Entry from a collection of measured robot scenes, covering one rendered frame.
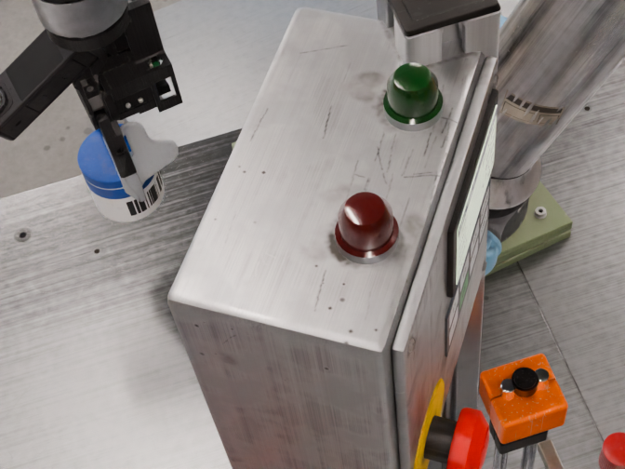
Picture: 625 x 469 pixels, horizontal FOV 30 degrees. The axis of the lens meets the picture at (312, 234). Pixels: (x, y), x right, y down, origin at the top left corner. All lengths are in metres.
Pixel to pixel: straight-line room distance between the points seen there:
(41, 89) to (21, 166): 1.49
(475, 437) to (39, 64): 0.57
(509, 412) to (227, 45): 0.80
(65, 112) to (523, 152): 1.74
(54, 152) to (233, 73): 1.13
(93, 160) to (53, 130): 1.41
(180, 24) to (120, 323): 0.42
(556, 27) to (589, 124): 0.53
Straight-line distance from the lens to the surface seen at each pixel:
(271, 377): 0.50
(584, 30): 0.82
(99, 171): 1.11
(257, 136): 0.51
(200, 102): 1.39
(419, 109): 0.50
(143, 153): 1.07
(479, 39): 0.53
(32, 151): 2.51
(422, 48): 0.52
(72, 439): 1.19
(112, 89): 1.01
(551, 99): 0.87
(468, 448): 0.58
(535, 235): 1.22
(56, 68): 1.00
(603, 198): 1.29
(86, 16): 0.95
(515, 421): 0.75
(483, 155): 0.54
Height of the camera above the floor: 1.87
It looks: 56 degrees down
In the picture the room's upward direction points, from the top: 9 degrees counter-clockwise
